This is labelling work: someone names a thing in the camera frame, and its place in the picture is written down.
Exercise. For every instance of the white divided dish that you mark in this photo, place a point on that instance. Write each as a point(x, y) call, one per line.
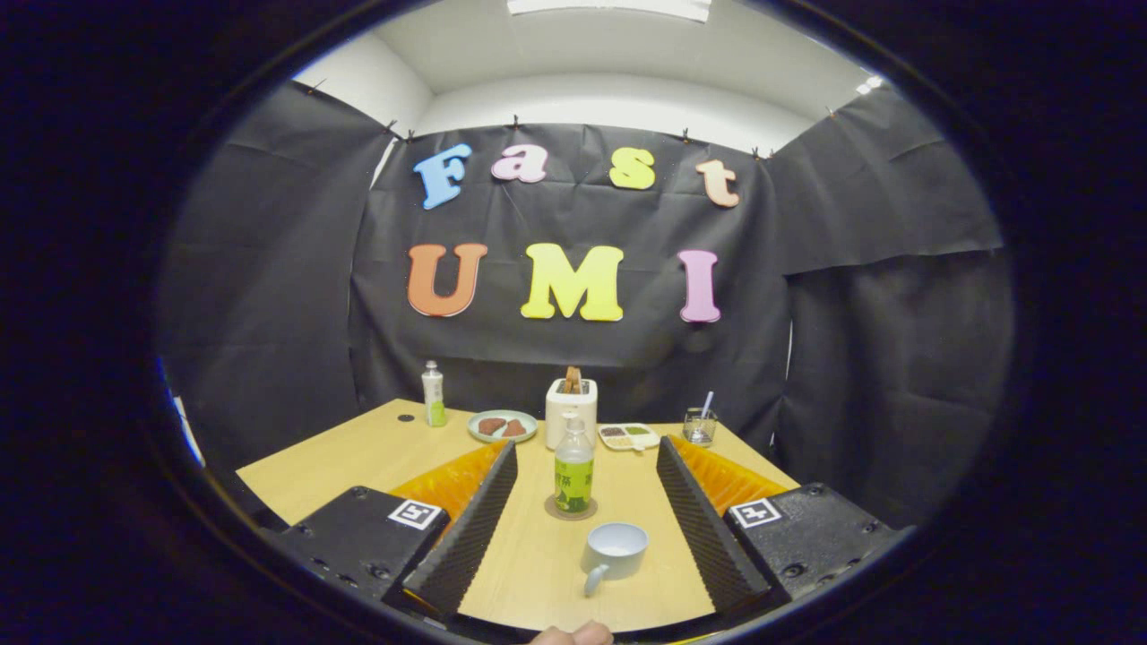
point(629, 437)

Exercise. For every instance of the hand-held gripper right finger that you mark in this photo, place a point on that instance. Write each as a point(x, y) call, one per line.
point(708, 537)

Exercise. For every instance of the brown bread piece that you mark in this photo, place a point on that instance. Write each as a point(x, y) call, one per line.
point(515, 429)
point(491, 426)

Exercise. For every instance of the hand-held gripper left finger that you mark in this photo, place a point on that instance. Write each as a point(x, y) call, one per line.
point(470, 537)

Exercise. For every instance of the pale green plate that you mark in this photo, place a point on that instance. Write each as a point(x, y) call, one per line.
point(502, 440)

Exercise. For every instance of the white toaster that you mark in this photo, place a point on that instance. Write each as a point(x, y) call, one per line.
point(566, 408)

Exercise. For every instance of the clear glass holder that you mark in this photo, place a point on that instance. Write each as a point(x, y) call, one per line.
point(700, 430)

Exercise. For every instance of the green label juice bottle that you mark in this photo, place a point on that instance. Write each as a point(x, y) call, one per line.
point(573, 484)

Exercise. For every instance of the small ceiling light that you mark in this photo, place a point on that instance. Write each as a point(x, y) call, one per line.
point(869, 85)

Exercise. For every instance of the white straw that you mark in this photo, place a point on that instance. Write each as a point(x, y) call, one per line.
point(707, 401)

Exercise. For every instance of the round brown coaster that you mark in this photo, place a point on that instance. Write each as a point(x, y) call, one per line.
point(550, 509)

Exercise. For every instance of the black backdrop cloth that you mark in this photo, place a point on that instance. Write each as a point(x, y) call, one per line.
point(851, 313)

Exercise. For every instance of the slim white bottle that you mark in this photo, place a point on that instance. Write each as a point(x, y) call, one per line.
point(434, 399)

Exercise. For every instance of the brown toast slice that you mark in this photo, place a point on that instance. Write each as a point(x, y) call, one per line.
point(572, 379)

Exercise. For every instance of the pale grey cup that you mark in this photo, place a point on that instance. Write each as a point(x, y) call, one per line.
point(616, 548)

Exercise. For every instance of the wooden table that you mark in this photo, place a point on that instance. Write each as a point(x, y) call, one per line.
point(358, 457)

